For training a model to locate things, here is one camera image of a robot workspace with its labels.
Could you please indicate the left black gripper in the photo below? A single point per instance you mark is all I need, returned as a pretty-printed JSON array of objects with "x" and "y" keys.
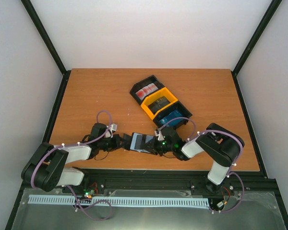
[{"x": 117, "y": 139}]

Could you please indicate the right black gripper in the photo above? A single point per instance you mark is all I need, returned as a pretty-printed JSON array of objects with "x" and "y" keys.
[{"x": 154, "y": 151}]

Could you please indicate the black leather card holder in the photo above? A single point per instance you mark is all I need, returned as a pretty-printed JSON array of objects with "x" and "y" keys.
[{"x": 143, "y": 143}]

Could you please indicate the black bin with blue cards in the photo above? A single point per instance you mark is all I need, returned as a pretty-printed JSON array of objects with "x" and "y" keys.
[{"x": 175, "y": 114}]

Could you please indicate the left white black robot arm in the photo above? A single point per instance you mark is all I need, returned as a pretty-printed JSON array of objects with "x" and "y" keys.
[{"x": 46, "y": 168}]

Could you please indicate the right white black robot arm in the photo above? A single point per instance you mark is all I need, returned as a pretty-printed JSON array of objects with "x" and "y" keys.
[{"x": 223, "y": 146}]

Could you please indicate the black card holders in bin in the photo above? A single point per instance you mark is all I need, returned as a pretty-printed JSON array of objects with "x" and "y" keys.
[{"x": 158, "y": 104}]

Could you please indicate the stack of red cards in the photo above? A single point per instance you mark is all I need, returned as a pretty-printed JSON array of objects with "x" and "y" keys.
[{"x": 146, "y": 90}]

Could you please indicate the black bin with red cards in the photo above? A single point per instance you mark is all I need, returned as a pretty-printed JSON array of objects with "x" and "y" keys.
[{"x": 141, "y": 84}]

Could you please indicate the yellow plastic bin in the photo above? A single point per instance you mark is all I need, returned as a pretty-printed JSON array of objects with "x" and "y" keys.
[{"x": 154, "y": 96}]

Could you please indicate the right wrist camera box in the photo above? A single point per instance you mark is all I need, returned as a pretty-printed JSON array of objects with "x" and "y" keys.
[{"x": 159, "y": 135}]

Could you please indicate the light blue slotted cable duct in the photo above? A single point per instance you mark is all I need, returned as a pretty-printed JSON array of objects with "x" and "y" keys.
[{"x": 121, "y": 201}]

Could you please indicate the black aluminium frame rail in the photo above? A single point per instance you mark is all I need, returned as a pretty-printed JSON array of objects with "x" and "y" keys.
[{"x": 196, "y": 182}]

